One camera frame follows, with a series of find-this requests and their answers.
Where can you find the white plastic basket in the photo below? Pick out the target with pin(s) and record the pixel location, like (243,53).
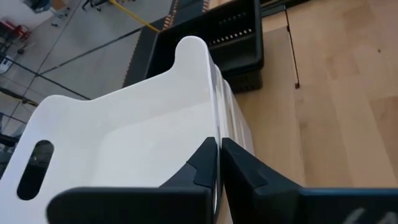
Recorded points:
(241,127)
(124,130)
(226,105)

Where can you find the red metal stand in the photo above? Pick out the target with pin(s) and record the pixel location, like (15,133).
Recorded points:
(18,29)

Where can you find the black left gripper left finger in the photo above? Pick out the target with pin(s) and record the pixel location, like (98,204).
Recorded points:
(186,202)

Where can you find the black plastic basket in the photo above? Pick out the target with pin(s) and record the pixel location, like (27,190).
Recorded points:
(236,53)
(248,82)

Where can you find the black aluminium table frame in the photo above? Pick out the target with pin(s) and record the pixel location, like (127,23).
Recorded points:
(273,9)

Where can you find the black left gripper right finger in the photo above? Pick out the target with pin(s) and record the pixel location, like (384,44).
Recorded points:
(280,205)

